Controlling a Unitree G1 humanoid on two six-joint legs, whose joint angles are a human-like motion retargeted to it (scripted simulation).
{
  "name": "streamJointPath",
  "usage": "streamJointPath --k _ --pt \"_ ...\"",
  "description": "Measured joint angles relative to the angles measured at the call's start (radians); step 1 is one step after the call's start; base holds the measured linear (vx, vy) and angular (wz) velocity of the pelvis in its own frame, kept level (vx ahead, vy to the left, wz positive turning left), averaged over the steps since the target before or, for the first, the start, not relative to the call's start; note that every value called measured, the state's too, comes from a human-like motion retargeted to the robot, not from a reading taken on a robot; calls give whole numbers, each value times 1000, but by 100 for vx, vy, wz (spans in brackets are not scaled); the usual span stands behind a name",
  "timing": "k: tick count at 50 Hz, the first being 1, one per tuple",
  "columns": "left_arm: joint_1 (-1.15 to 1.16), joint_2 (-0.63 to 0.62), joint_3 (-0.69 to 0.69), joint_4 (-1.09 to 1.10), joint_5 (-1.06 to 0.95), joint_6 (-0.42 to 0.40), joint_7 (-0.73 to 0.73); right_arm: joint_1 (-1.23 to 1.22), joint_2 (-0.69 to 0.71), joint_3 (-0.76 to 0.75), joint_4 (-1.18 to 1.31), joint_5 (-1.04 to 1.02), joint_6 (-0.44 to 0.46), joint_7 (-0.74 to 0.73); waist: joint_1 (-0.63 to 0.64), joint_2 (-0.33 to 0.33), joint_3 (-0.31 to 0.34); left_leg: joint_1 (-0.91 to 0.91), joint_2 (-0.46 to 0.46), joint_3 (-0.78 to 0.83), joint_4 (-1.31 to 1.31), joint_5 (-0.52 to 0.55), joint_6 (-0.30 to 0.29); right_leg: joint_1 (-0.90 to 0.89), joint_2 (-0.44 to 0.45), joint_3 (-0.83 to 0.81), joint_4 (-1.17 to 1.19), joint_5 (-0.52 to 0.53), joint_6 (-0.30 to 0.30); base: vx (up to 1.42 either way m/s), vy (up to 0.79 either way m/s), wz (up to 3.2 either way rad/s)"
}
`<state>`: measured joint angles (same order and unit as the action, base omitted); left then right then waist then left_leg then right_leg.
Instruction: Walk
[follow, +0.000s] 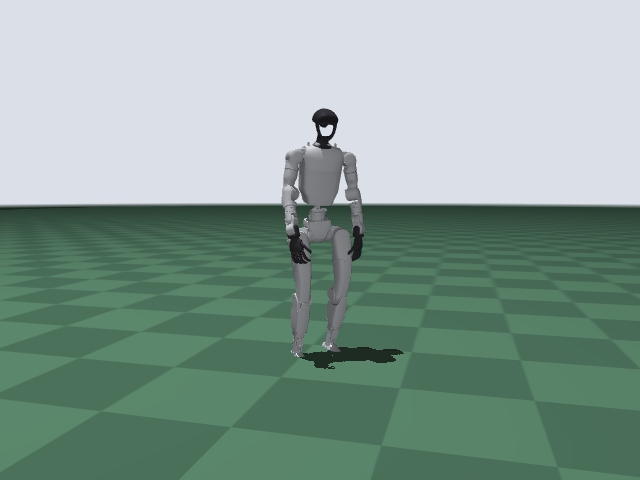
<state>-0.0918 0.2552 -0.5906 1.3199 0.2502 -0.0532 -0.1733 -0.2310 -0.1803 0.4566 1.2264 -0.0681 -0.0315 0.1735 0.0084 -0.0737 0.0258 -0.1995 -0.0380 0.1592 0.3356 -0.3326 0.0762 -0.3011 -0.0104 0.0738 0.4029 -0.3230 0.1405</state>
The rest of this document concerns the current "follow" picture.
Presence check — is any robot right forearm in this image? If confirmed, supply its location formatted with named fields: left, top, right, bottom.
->
left=282, top=186, right=299, bottom=236

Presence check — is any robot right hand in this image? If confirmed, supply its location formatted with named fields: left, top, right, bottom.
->
left=287, top=225, right=312, bottom=264

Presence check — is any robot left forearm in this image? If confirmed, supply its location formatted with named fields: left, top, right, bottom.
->
left=349, top=188, right=365, bottom=235

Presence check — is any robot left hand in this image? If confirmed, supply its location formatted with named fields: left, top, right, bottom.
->
left=348, top=226, right=364, bottom=262

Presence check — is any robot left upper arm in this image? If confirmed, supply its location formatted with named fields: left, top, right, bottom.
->
left=342, top=151, right=358, bottom=201

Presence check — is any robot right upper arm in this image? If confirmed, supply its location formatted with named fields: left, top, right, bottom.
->
left=282, top=148, right=305, bottom=201

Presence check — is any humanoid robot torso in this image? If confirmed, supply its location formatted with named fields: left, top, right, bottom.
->
left=298, top=142, right=344, bottom=243

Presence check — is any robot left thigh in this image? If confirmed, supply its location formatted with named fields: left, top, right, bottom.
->
left=327, top=225, right=352, bottom=304

